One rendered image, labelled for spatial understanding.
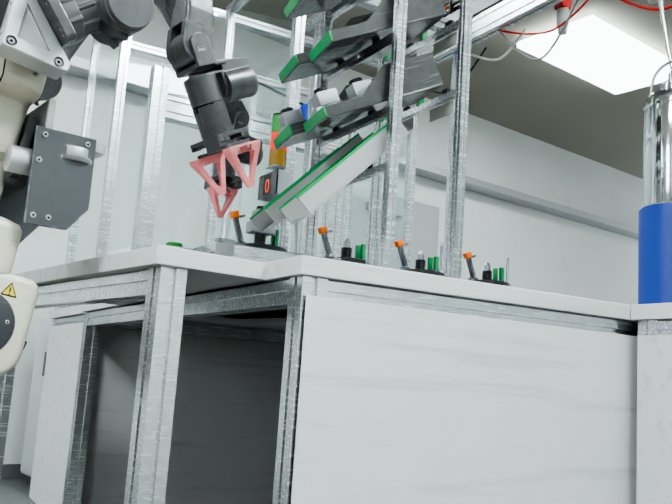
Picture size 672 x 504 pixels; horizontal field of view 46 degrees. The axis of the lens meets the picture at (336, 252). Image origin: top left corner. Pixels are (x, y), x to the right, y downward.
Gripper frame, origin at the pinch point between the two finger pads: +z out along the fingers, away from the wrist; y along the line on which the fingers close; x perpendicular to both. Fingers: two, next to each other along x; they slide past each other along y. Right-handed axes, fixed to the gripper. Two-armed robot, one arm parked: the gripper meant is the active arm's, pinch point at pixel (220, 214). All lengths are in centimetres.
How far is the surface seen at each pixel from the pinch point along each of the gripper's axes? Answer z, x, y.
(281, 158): -21.9, -23.0, 16.5
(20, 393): 63, -4, 304
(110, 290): 25, 36, -44
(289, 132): -14.1, -2.0, -31.9
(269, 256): 11.2, -6.3, -17.1
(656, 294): 14, -83, -62
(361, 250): 3.9, -40.3, -1.7
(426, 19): -39, -23, -51
